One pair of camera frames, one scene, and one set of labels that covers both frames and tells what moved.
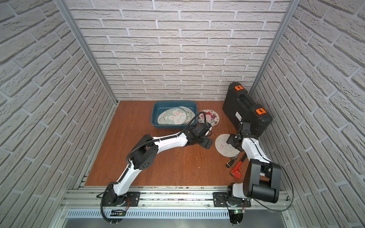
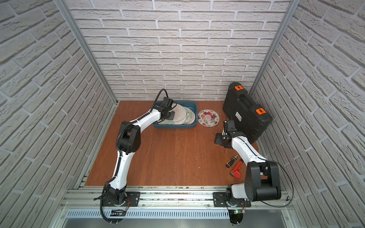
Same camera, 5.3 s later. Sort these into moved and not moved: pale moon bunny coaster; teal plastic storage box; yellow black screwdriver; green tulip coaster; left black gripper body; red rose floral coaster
Moved: pale moon bunny coaster; left black gripper body
Not moved: green tulip coaster; yellow black screwdriver; red rose floral coaster; teal plastic storage box
